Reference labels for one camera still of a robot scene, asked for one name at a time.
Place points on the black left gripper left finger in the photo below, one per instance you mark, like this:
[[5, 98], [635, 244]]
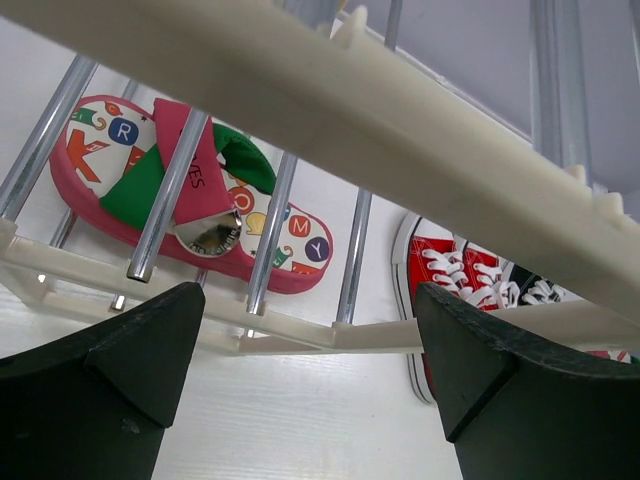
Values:
[[95, 404]]

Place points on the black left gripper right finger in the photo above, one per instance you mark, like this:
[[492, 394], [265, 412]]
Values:
[[518, 406]]

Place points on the pink sandal with green strap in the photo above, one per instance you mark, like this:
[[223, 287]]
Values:
[[110, 162]]

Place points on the cream shoe shelf with metal rods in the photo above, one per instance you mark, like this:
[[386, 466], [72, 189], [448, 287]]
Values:
[[351, 107]]

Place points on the black canvas sneaker upper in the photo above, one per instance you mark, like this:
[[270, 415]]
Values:
[[534, 289]]

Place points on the red canvas sneaker right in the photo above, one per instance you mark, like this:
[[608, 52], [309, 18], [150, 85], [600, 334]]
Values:
[[483, 285]]

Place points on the red canvas sneaker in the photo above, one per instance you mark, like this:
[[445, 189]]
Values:
[[424, 252], [483, 285]]

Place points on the red canvas sneaker left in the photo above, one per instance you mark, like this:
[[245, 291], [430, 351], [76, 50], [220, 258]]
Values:
[[424, 252]]

